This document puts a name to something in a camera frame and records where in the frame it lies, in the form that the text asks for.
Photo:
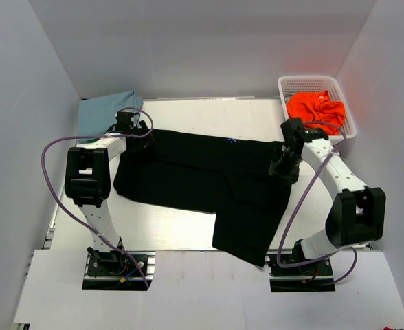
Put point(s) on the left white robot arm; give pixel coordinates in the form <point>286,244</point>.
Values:
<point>88,178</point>

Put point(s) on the crumpled orange t-shirt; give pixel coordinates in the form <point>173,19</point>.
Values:
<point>317,110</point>

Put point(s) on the white plastic basket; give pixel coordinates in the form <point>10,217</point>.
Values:
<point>290,85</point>

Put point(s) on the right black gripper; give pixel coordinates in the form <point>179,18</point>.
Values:
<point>289,175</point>

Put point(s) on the black t-shirt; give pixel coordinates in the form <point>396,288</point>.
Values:
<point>212,175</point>

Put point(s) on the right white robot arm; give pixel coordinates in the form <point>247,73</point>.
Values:
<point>358,211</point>

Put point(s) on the folded blue-grey t-shirt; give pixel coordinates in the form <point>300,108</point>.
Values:
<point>96,115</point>

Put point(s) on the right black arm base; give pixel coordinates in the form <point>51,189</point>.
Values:
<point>316,277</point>

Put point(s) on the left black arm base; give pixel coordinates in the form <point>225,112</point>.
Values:
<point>113,271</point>

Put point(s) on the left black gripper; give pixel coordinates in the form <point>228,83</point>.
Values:
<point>143,142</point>

